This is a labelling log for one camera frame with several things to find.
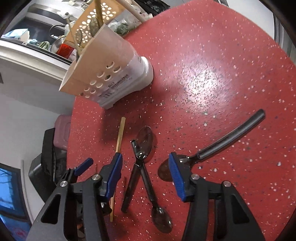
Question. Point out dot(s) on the red basket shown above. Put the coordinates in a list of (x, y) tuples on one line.
[(65, 51)]

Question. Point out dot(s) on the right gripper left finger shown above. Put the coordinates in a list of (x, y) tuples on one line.
[(72, 201)]

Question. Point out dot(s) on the dark spoon black handle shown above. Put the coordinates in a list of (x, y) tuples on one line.
[(224, 142)]

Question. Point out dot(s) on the kitchen faucet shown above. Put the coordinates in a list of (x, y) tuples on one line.
[(57, 31)]

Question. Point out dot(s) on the pink stool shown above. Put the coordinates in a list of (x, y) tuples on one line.
[(62, 131)]

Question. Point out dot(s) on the beige utensil holder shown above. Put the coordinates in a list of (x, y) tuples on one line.
[(108, 69)]

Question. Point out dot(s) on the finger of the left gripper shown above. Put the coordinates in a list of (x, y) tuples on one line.
[(79, 170)]

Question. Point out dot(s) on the bamboo chopstick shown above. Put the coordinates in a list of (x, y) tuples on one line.
[(116, 171)]

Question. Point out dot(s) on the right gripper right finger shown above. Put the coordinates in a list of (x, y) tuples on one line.
[(233, 219)]

